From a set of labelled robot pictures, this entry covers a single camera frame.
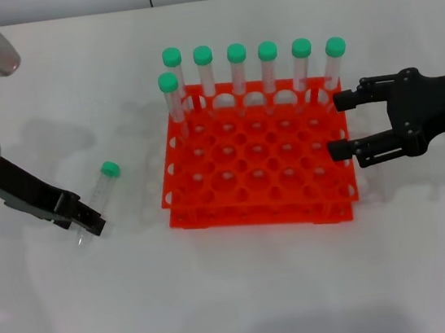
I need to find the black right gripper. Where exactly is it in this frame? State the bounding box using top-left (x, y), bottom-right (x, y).
top-left (318, 62), bottom-right (445, 174)

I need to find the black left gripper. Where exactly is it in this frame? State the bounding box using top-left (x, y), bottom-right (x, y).
top-left (0, 142), bottom-right (110, 251)

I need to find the green-capped clear test tube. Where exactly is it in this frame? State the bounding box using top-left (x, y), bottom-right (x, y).
top-left (314, 36), bottom-right (353, 99)
top-left (160, 46), bottom-right (192, 112)
top-left (156, 69), bottom-right (192, 142)
top-left (191, 44), bottom-right (220, 111)
top-left (255, 40), bottom-right (286, 107)
top-left (225, 42), bottom-right (255, 109)
top-left (66, 158), bottom-right (131, 248)
top-left (288, 37), bottom-right (320, 105)

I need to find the orange test tube rack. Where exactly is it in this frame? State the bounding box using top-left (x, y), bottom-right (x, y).
top-left (145, 64), bottom-right (364, 247)

